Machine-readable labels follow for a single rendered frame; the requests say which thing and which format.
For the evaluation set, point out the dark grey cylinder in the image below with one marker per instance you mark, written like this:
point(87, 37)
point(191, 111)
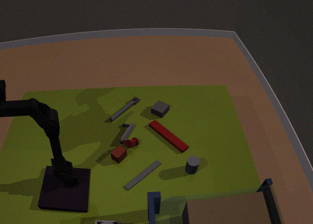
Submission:
point(192, 165)

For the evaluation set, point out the grey flat bar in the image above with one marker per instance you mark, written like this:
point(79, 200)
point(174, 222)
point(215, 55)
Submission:
point(142, 175)

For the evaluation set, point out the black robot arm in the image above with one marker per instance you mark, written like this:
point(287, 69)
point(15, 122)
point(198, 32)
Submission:
point(47, 119)

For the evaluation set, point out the dark red flat bar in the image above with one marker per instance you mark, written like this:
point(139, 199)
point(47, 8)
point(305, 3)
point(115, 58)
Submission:
point(170, 137)

